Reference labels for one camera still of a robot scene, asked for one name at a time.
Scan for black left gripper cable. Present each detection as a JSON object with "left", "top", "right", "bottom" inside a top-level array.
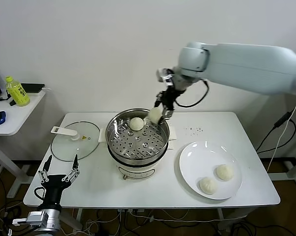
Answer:
[{"left": 34, "top": 186, "right": 46, "bottom": 200}]

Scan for yellow green tea bottle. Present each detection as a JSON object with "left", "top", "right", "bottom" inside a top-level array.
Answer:
[{"left": 5, "top": 76, "right": 31, "bottom": 108}]

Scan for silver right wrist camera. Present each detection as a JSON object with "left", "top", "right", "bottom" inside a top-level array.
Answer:
[{"left": 157, "top": 68, "right": 174, "bottom": 86}]

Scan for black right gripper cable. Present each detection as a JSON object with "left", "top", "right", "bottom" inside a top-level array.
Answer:
[{"left": 173, "top": 79, "right": 210, "bottom": 108}]

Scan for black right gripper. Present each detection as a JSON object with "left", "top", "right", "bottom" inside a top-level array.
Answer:
[{"left": 154, "top": 83, "right": 185, "bottom": 123}]

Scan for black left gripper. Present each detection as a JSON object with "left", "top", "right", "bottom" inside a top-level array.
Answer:
[{"left": 38, "top": 154, "right": 80, "bottom": 210}]

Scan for white steamed baozi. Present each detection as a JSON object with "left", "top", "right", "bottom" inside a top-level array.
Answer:
[
  {"left": 147, "top": 107, "right": 162, "bottom": 123},
  {"left": 130, "top": 117, "right": 145, "bottom": 131},
  {"left": 199, "top": 177, "right": 218, "bottom": 196},
  {"left": 215, "top": 164, "right": 234, "bottom": 182}
]

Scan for black smartphone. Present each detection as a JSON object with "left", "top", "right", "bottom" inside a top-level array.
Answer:
[{"left": 20, "top": 83, "right": 46, "bottom": 94}]

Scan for white side table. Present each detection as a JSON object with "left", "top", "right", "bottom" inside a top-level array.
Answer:
[
  {"left": 0, "top": 89, "right": 47, "bottom": 199},
  {"left": 269, "top": 159, "right": 296, "bottom": 190}
]

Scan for white electric cooking pot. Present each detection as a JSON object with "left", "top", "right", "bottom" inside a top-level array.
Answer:
[{"left": 98, "top": 124, "right": 178, "bottom": 181}]

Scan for round white plate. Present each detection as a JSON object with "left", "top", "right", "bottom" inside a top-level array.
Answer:
[{"left": 179, "top": 141, "right": 243, "bottom": 200}]

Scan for white hanging cable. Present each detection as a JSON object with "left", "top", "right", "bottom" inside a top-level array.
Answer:
[{"left": 267, "top": 96, "right": 296, "bottom": 173}]

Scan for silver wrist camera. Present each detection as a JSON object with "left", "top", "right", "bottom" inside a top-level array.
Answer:
[
  {"left": 157, "top": 68, "right": 174, "bottom": 86},
  {"left": 12, "top": 210, "right": 45, "bottom": 226}
]

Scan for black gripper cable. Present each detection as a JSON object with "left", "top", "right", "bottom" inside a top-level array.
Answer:
[
  {"left": 173, "top": 79, "right": 210, "bottom": 108},
  {"left": 34, "top": 186, "right": 46, "bottom": 200}
]

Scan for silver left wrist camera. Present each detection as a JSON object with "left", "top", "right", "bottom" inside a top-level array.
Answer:
[{"left": 12, "top": 210, "right": 45, "bottom": 226}]

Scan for scattered black crumbs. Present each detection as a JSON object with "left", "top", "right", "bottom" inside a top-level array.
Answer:
[{"left": 186, "top": 125, "right": 204, "bottom": 136}]

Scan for perforated steel steamer basket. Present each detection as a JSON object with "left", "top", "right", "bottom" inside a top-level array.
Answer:
[{"left": 106, "top": 108, "right": 170, "bottom": 166}]

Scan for white power strip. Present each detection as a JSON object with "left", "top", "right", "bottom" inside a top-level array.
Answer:
[{"left": 117, "top": 208, "right": 145, "bottom": 213}]

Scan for black power adapter cable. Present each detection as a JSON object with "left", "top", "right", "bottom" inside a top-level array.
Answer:
[{"left": 256, "top": 111, "right": 296, "bottom": 154}]

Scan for glass lid with white handle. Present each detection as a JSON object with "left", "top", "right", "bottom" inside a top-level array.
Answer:
[{"left": 51, "top": 120, "right": 101, "bottom": 162}]

